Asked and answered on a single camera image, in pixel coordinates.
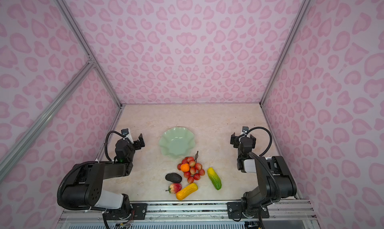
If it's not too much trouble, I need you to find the yellow green fake mango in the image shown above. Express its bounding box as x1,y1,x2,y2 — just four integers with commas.
207,167,222,190

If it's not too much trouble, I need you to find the dark fake avocado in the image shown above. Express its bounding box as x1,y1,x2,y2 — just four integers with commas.
165,173,183,184

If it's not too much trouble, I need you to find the red fake grape bunch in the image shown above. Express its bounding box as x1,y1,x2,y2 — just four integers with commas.
177,151,206,184

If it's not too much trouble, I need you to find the small orange fake fruit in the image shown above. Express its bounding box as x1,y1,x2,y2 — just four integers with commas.
180,164,190,173

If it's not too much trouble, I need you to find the red green fake apple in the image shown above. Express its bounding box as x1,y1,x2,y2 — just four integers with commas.
166,183,183,195

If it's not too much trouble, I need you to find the yellow orange fake mango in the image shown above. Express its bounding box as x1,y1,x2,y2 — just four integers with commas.
176,183,198,201

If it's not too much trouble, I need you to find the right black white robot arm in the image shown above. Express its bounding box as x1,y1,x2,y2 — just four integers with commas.
227,134,297,222

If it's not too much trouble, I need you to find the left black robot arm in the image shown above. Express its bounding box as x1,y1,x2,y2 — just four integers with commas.
57,130,145,221

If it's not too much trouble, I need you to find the light green scalloped fruit bowl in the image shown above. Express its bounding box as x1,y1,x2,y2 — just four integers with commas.
159,127,196,160

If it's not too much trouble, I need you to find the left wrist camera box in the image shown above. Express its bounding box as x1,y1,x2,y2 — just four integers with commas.
121,129,134,144

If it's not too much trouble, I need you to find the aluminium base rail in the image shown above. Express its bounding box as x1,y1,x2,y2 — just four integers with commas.
56,198,320,229

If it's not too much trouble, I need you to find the left diagonal aluminium frame bar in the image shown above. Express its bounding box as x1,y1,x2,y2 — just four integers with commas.
1,60,95,181

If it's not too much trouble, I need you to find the left corner aluminium post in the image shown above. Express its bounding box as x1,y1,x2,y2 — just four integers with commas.
53,0,123,109

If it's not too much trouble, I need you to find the corner aluminium post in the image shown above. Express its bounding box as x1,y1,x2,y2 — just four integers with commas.
53,0,123,109
260,0,313,108

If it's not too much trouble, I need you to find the right corner aluminium post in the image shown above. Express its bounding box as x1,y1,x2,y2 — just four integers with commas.
260,0,313,108

